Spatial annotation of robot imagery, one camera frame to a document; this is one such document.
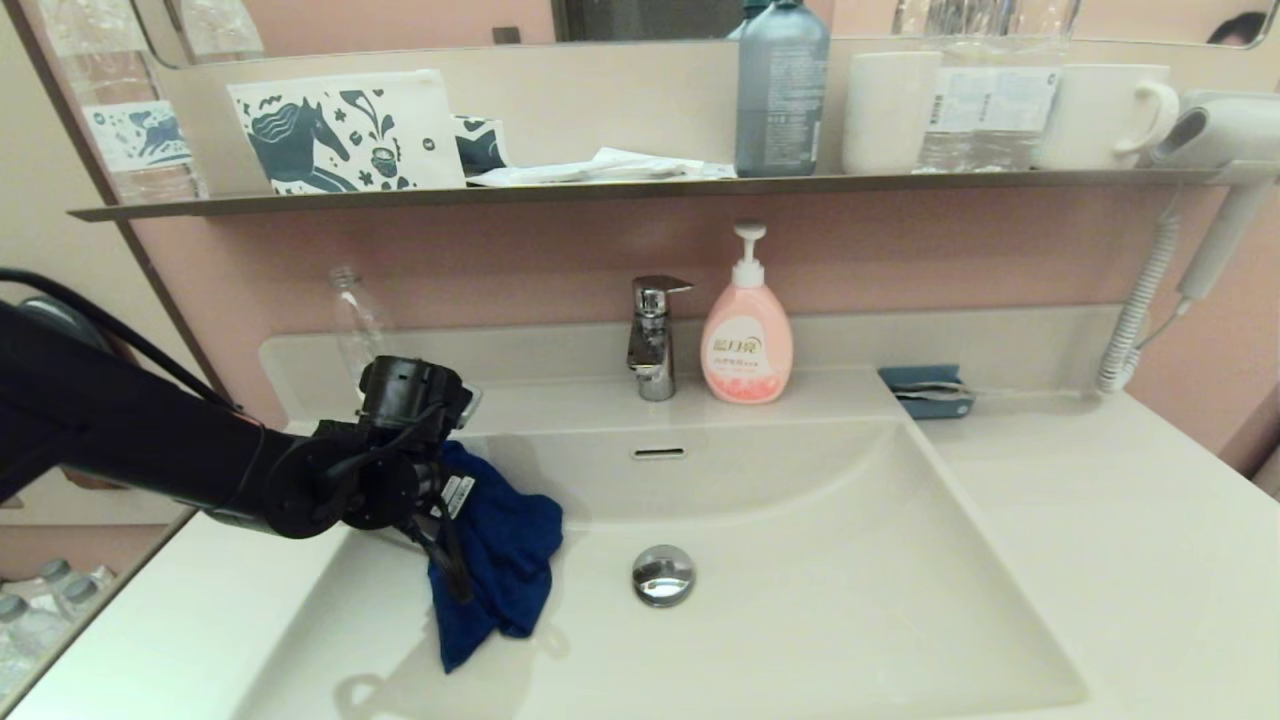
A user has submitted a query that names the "white handleless cup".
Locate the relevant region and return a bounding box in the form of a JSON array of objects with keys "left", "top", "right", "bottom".
[{"left": 842, "top": 50, "right": 943, "bottom": 176}]

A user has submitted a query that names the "white ceramic sink basin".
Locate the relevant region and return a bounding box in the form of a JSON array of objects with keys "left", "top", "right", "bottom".
[{"left": 235, "top": 372, "right": 1091, "bottom": 720}]

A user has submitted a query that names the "teal soap tray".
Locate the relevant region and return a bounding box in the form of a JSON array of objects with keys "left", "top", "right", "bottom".
[{"left": 878, "top": 364, "right": 976, "bottom": 421}]

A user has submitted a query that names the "metal wall shelf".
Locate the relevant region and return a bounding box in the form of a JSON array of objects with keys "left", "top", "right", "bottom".
[{"left": 68, "top": 165, "right": 1280, "bottom": 223}]

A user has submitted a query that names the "chrome faucet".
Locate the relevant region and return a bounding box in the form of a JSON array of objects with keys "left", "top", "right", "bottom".
[{"left": 626, "top": 275, "right": 695, "bottom": 402}]

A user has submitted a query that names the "chrome drain stopper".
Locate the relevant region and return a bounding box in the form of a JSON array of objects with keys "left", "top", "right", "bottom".
[{"left": 631, "top": 544, "right": 697, "bottom": 609}]

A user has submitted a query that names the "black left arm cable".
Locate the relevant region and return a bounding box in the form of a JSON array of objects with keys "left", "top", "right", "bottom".
[{"left": 0, "top": 267, "right": 474, "bottom": 605}]

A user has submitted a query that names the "white hair dryer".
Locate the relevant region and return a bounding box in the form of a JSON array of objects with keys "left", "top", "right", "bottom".
[{"left": 1150, "top": 90, "right": 1280, "bottom": 301}]

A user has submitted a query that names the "wall mirror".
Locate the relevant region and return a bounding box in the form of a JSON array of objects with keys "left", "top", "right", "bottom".
[{"left": 130, "top": 0, "right": 1280, "bottom": 69}]

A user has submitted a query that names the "grey lotion bottle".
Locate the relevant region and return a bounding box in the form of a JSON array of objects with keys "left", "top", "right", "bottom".
[{"left": 735, "top": 0, "right": 831, "bottom": 178}]

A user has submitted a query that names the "clear plastic water bottle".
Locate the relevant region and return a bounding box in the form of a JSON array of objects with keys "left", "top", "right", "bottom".
[{"left": 329, "top": 265, "right": 397, "bottom": 389}]

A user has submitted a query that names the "horse label clear bottle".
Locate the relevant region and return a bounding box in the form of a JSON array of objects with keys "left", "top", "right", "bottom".
[{"left": 38, "top": 0, "right": 206, "bottom": 203}]

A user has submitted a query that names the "white horse print pouch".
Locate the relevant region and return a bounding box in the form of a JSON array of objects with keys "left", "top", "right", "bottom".
[{"left": 227, "top": 69, "right": 468, "bottom": 195}]

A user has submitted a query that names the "dark blue towel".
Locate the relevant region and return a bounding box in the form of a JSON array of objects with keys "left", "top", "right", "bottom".
[{"left": 428, "top": 440, "right": 565, "bottom": 674}]

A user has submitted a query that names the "dark grey slipper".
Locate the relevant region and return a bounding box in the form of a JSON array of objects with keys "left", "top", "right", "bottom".
[{"left": 15, "top": 296, "right": 111, "bottom": 351}]

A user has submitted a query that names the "white mug with handle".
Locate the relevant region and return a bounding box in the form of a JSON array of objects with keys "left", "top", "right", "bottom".
[{"left": 1035, "top": 63, "right": 1182, "bottom": 171}]

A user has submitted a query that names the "pink soap pump bottle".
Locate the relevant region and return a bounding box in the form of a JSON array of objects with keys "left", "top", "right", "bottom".
[{"left": 700, "top": 222, "right": 795, "bottom": 405}]

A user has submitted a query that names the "white crumpled towel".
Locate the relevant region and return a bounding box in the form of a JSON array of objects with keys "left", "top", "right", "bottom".
[{"left": 466, "top": 147, "right": 738, "bottom": 188}]

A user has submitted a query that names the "labelled clear water bottle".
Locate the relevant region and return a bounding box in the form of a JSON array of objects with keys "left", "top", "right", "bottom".
[
  {"left": 918, "top": 0, "right": 996, "bottom": 173},
  {"left": 990, "top": 0, "right": 1069, "bottom": 172}
]

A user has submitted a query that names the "white coiled dryer cord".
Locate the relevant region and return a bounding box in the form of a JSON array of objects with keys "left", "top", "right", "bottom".
[{"left": 1095, "top": 212, "right": 1191, "bottom": 396}]

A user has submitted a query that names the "small dark patterned pouch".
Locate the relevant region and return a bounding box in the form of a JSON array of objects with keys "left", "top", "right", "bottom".
[{"left": 452, "top": 115, "right": 510, "bottom": 178}]

